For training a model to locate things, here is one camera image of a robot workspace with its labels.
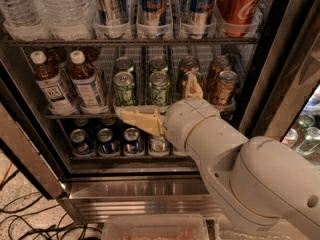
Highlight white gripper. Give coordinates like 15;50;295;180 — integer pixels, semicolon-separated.
113;71;222;152

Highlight redbull can top shelf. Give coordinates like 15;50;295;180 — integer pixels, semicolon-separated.
179;0;215;39

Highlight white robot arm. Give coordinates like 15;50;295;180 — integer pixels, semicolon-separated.
116;97;320;240

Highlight front right green can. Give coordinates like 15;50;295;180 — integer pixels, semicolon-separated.
148;71;170;111

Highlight green can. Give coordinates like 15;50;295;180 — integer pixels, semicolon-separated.
149;56;169;73
114;56;136;76
113;71;137;106
148;71;170;111

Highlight front left gold can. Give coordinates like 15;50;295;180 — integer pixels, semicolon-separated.
177;71;206;100

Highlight gold can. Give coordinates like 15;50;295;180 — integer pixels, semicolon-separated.
177;55;200;83
207;55;232;89
177;71;206;100
209;71;239;106

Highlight rear right green can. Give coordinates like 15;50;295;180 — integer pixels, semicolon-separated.
149;56;169;73

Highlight rear left gold can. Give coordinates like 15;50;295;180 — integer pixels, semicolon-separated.
177;55;200;83

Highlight right blue pepsi can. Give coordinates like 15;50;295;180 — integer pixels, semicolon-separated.
123;127;143;155

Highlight blue pepsi can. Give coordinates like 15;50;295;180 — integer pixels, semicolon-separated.
97;128;119;157
70;129;94;157
123;127;143;155

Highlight front right gold can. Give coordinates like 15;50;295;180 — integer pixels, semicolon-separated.
209;71;239;106

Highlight front left green can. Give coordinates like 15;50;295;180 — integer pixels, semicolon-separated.
113;71;137;106

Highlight rear left green can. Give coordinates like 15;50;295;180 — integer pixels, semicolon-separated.
114;56;136;76

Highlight rear right gold can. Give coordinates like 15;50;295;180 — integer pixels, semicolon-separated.
207;55;232;89

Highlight middle blue pepsi can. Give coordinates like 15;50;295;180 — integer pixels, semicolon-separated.
97;128;119;157

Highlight left blue pepsi can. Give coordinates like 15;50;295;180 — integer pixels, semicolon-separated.
70;129;94;157

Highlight middle redbull can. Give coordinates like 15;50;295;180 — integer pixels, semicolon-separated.
140;0;166;39

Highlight glass fridge door right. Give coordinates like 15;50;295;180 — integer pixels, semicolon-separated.
238;0;320;165

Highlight red coca cola can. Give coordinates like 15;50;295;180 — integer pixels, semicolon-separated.
217;0;259;37

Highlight left silver redbull can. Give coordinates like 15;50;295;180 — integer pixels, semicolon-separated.
96;0;128;39

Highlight right tea bottle white cap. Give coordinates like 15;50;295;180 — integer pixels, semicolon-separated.
69;49;108;114

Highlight tea bottle white cap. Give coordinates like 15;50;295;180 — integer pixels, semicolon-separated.
31;51;77;116
69;49;108;114

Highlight left tea bottle white cap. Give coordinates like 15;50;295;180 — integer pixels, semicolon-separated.
31;51;77;116

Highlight left clear plastic bin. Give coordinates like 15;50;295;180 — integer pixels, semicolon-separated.
101;214;209;240

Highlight clear plastic bin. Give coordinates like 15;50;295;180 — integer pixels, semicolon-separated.
217;216;308;240
101;214;209;240

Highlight right clear water bottle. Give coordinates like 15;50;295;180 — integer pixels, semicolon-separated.
43;0;89;41

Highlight clear water bottle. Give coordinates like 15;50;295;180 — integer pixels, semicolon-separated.
0;0;51;41
43;0;89;41

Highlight right clear plastic bin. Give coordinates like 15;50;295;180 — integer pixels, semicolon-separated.
217;216;308;240

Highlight left clear water bottle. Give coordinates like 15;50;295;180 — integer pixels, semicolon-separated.
0;0;51;41

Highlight stainless steel fridge frame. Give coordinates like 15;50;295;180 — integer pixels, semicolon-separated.
0;0;320;225

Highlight black floor cables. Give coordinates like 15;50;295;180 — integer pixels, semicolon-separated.
0;169;102;240

